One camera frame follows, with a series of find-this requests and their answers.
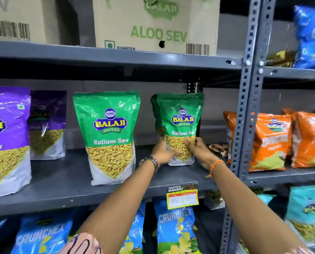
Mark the large purple snack packet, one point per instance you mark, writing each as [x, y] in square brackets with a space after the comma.
[6, 140]

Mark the person's right forearm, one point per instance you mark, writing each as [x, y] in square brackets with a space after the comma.
[250, 211]

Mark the yellow shelf price label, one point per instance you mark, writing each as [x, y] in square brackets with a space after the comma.
[182, 198]

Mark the person's right fingers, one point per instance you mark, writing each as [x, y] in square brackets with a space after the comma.
[191, 145]

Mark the cardboard box with green print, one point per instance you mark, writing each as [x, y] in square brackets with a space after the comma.
[157, 23]

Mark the small green snack packet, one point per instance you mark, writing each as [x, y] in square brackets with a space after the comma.
[182, 119]

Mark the brown small snack packet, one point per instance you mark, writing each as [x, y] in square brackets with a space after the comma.
[219, 149]

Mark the dark gold snack packet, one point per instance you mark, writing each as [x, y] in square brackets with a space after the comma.
[280, 58]

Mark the person's left hand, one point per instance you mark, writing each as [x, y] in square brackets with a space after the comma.
[160, 153]

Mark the shiny blue snack packet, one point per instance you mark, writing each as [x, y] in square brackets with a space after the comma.
[311, 36]

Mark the pink patterned sleeve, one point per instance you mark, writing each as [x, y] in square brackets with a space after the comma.
[296, 251]
[80, 244]

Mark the silver metal wristwatch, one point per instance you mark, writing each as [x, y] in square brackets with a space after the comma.
[151, 161]

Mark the pink patterned left sleeve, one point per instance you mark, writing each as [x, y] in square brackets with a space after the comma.
[80, 244]

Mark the pink patterned right sleeve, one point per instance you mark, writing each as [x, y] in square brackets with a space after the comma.
[296, 251]

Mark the large green snack packet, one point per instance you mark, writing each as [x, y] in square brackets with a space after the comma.
[110, 129]

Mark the person's right hand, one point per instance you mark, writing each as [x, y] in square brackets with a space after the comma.
[202, 153]

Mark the person's left forearm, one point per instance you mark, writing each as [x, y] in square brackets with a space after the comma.
[120, 206]

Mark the plain cardboard box with barcode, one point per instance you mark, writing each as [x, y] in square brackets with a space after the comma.
[17, 18]

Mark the orange snack packet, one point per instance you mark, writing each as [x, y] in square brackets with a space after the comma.
[271, 140]
[309, 140]

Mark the person's left fingers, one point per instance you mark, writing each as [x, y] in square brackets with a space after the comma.
[172, 153]

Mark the teal snack packet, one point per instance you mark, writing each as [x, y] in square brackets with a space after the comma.
[305, 211]
[266, 198]

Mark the grey metal shelf rack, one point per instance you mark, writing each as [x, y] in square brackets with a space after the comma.
[281, 74]
[67, 182]

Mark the small purple snack packet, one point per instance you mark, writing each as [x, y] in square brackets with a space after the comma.
[47, 124]

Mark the white green small packet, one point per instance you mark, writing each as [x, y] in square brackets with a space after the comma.
[215, 199]

